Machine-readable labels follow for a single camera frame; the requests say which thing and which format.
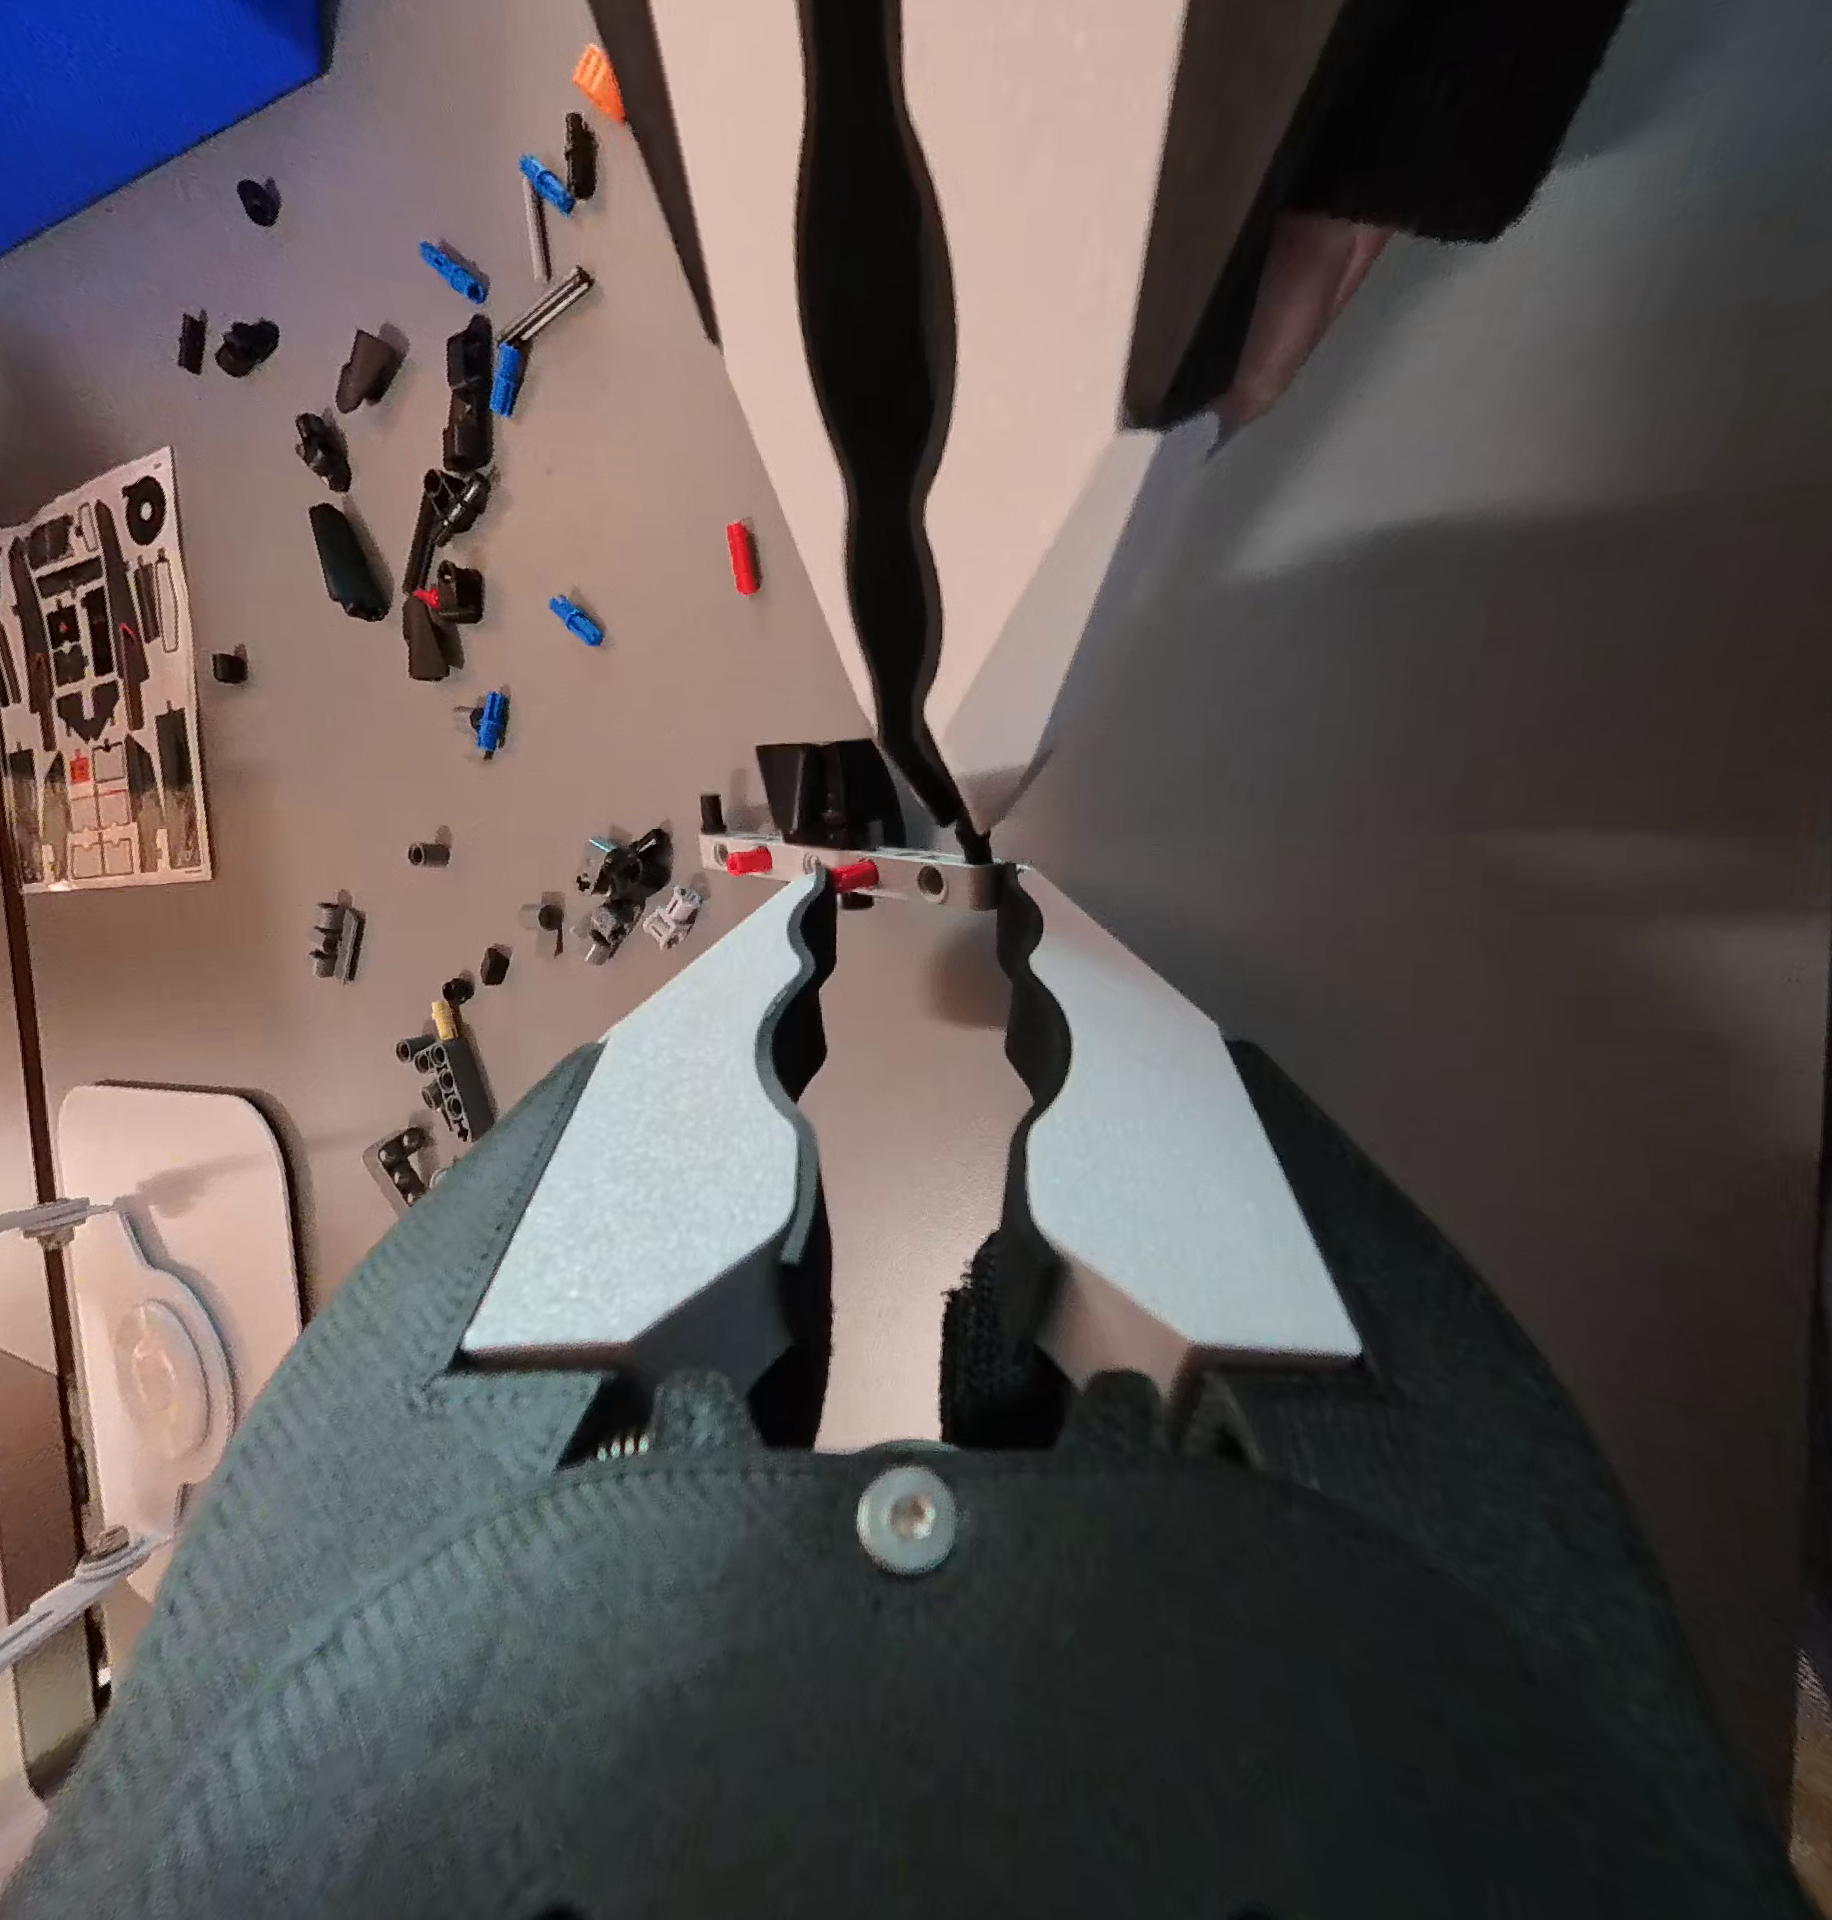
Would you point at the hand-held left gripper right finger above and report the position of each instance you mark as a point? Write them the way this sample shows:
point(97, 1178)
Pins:
point(1187, 1187)

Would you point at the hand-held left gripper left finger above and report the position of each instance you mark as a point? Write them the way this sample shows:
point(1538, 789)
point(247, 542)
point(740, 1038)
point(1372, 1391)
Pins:
point(663, 1187)

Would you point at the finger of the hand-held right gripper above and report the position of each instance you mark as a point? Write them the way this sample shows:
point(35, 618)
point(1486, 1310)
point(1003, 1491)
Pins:
point(1053, 272)
point(741, 241)

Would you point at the red lego axle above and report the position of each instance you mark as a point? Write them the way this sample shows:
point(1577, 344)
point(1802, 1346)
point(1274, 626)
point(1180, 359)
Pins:
point(745, 860)

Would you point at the short red lego pin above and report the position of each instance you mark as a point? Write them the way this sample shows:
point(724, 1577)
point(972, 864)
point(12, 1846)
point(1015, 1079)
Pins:
point(741, 556)
point(847, 871)

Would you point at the long light grey lego beam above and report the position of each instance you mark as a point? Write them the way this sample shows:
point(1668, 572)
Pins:
point(963, 880)

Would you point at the orange lego piece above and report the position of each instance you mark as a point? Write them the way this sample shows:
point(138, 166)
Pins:
point(597, 82)

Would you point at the dark grey angled lego beam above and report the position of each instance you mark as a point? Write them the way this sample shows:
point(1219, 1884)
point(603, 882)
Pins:
point(453, 1081)

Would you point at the dark grey curved lego brick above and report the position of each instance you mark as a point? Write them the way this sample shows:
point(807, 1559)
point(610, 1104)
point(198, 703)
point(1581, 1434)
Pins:
point(396, 1171)

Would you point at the small black lego slope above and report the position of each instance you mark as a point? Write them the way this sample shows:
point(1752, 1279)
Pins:
point(498, 968)

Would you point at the small grey lego brick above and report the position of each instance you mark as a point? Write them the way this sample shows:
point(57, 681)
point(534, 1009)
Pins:
point(544, 924)

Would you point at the pile of black lego pieces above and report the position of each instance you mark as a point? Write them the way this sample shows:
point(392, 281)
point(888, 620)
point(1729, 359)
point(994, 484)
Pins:
point(408, 391)

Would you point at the dark round lego bushing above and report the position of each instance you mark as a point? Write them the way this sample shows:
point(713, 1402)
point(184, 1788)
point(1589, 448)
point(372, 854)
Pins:
point(426, 854)

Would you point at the grey double lego connector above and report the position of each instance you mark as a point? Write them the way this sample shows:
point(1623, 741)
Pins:
point(337, 937)

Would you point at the blue lego pin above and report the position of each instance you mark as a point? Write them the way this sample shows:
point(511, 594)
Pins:
point(577, 620)

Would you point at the small black lego piece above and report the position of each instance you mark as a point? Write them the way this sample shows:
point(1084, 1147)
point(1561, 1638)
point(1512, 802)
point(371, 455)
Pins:
point(229, 666)

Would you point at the lego sticker sheet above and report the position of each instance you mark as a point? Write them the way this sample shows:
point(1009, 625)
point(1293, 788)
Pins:
point(92, 676)

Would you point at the person's right hand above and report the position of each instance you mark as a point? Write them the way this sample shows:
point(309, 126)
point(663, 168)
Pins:
point(1307, 302)

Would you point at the blue pin with grey connector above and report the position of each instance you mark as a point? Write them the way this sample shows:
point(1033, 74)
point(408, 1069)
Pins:
point(486, 722)

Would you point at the blue storage bin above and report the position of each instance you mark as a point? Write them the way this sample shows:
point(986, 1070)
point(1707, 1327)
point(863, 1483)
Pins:
point(108, 122)

